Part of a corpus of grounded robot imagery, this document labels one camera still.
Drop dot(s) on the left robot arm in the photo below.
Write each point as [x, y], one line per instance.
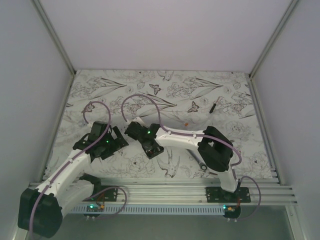
[42, 209]

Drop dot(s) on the black fuse box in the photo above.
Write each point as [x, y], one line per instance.
[154, 151]

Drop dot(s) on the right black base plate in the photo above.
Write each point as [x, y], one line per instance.
[218, 195]

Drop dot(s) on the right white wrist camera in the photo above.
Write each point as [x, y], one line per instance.
[137, 120]

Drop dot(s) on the grey slotted cable duct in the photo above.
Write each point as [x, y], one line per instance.
[150, 209]

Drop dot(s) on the silver ratchet wrench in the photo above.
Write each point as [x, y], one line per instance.
[202, 166]

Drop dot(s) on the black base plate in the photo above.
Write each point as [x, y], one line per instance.
[218, 195]
[103, 194]

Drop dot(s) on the floral patterned mat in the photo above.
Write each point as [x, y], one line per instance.
[171, 97]

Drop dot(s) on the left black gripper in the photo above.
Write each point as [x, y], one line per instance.
[117, 144]

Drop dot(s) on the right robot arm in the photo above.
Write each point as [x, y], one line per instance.
[215, 150]

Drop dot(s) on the aluminium rail frame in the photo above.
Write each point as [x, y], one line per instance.
[193, 191]

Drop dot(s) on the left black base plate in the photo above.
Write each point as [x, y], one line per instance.
[103, 194]

